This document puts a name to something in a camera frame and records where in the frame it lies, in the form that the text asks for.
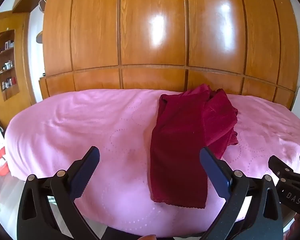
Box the dark red garment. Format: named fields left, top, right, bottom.
left=149, top=83, right=239, bottom=209

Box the wooden cabinet with shelf niche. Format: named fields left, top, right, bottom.
left=0, top=12, right=37, bottom=130

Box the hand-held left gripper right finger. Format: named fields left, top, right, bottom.
left=200, top=147, right=283, bottom=240

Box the wooden wardrobe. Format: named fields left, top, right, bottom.
left=39, top=0, right=300, bottom=105

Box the group of small bottles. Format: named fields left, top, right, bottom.
left=0, top=39, right=18, bottom=90

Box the pink blanket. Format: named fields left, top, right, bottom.
left=4, top=89, right=300, bottom=233

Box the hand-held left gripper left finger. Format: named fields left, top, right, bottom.
left=17, top=146, right=100, bottom=240

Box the person's right hand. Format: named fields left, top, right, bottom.
left=286, top=215, right=300, bottom=240

